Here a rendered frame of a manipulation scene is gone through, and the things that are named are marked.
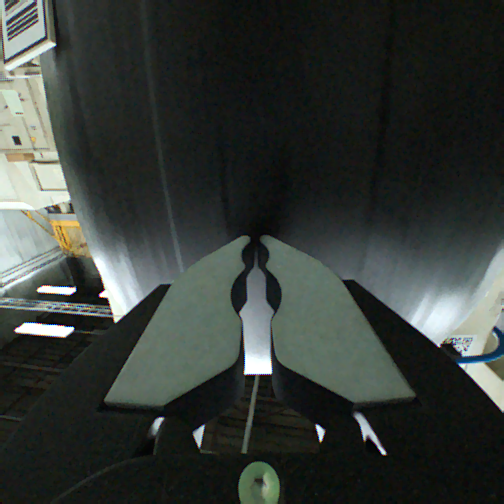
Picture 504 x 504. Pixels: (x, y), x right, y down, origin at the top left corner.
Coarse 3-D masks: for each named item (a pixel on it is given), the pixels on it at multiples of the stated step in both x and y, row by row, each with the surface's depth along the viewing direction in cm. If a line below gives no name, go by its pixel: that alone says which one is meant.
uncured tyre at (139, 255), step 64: (64, 0) 11; (128, 0) 10; (192, 0) 10; (256, 0) 10; (320, 0) 10; (384, 0) 10; (448, 0) 10; (64, 64) 12; (128, 64) 11; (192, 64) 11; (256, 64) 11; (320, 64) 11; (384, 64) 10; (448, 64) 10; (64, 128) 13; (128, 128) 11; (192, 128) 11; (256, 128) 11; (320, 128) 11; (384, 128) 11; (448, 128) 11; (128, 192) 12; (192, 192) 12; (256, 192) 12; (320, 192) 12; (384, 192) 12; (448, 192) 12; (128, 256) 14; (192, 256) 14; (256, 256) 14; (320, 256) 14; (384, 256) 14; (448, 256) 13; (256, 320) 16; (448, 320) 17
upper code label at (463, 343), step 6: (450, 336) 43; (456, 336) 43; (462, 336) 43; (468, 336) 43; (474, 336) 43; (444, 342) 44; (450, 342) 44; (456, 342) 44; (462, 342) 44; (468, 342) 44; (474, 342) 44; (456, 348) 44; (462, 348) 44; (468, 348) 44; (462, 354) 45; (468, 354) 45; (462, 366) 46
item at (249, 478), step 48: (192, 432) 5; (336, 432) 4; (96, 480) 4; (144, 480) 4; (192, 480) 4; (240, 480) 4; (288, 480) 4; (336, 480) 4; (384, 480) 4; (432, 480) 4
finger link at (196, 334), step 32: (224, 256) 10; (192, 288) 8; (224, 288) 8; (160, 320) 7; (192, 320) 7; (224, 320) 7; (160, 352) 6; (192, 352) 6; (224, 352) 6; (128, 384) 5; (160, 384) 5; (192, 384) 5; (224, 384) 6; (192, 416) 6
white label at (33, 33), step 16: (0, 0) 13; (16, 0) 12; (32, 0) 12; (48, 0) 11; (0, 16) 13; (16, 16) 12; (32, 16) 12; (48, 16) 11; (16, 32) 12; (32, 32) 12; (48, 32) 11; (16, 48) 12; (32, 48) 12; (48, 48) 12; (16, 64) 13
